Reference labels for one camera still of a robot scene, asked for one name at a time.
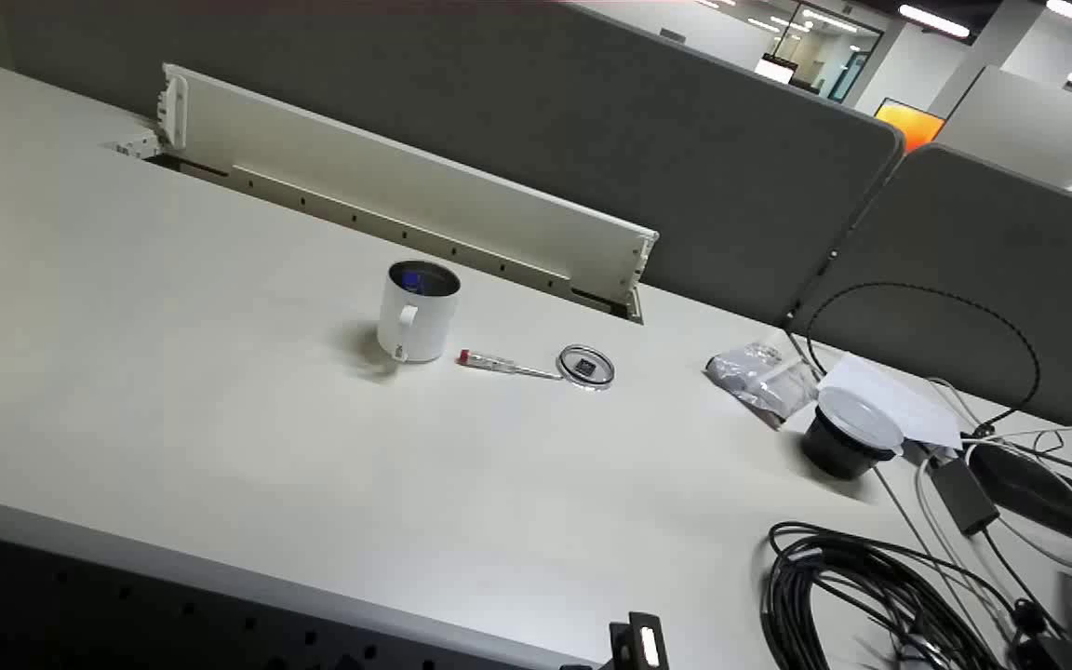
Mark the black clamp with white label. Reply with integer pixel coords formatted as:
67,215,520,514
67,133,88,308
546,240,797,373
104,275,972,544
607,607,665,670

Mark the black round speaker white top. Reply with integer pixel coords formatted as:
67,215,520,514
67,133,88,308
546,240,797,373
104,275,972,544
797,384,908,479

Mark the white mug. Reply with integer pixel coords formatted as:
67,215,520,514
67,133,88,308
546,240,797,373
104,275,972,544
371,256,464,370

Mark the round clear disc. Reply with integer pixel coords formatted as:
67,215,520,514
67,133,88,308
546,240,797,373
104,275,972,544
553,343,618,393

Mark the coiled black cable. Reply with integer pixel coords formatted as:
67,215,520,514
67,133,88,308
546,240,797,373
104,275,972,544
754,518,1040,670

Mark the light grey partition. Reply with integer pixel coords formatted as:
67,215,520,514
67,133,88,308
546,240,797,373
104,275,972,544
939,65,1072,215

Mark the white cable tray lid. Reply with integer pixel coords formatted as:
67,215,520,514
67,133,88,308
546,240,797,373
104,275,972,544
151,60,664,326

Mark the orange sign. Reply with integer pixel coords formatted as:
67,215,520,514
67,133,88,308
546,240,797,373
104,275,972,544
870,99,947,158

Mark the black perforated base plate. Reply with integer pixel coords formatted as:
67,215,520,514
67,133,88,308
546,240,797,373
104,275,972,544
0,522,567,670

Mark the clear plastic bag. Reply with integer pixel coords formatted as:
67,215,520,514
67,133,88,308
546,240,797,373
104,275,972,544
699,339,823,432

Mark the thin black looping cable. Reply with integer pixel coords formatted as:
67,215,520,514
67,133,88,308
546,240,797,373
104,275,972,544
802,278,1045,440

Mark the large grey divider panel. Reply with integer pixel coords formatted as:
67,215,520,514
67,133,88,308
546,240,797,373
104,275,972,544
0,0,908,329

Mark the black power adapter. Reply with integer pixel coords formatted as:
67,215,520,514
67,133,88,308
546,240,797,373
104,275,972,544
923,460,1003,539

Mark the black oval case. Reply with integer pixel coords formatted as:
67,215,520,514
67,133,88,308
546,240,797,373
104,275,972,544
968,440,1072,544

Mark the blue marker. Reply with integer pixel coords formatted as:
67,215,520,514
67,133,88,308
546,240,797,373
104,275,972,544
392,261,436,300

